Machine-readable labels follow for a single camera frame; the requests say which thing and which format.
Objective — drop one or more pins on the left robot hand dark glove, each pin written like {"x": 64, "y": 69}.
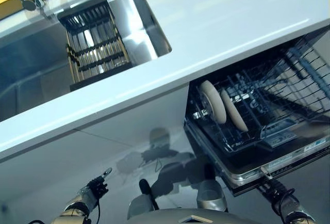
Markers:
{"x": 99, "y": 184}

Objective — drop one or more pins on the right robot hand dark glove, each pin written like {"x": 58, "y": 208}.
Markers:
{"x": 273, "y": 186}

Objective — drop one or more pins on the cream ceramic plate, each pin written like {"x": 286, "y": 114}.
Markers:
{"x": 233, "y": 110}
{"x": 212, "y": 101}

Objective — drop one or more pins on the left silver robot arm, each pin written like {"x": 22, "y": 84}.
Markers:
{"x": 74, "y": 206}

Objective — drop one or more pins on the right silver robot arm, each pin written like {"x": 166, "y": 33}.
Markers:
{"x": 296, "y": 208}

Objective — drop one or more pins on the open dishwasher door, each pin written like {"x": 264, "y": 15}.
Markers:
{"x": 257, "y": 162}

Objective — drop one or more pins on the left white robot leg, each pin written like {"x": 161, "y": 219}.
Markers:
{"x": 143, "y": 200}

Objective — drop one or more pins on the cream robot torso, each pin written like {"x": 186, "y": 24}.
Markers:
{"x": 180, "y": 215}

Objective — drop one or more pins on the black sink dish rack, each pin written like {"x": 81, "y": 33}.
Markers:
{"x": 95, "y": 48}

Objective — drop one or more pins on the stainless steel sink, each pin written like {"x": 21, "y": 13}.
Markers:
{"x": 139, "y": 28}

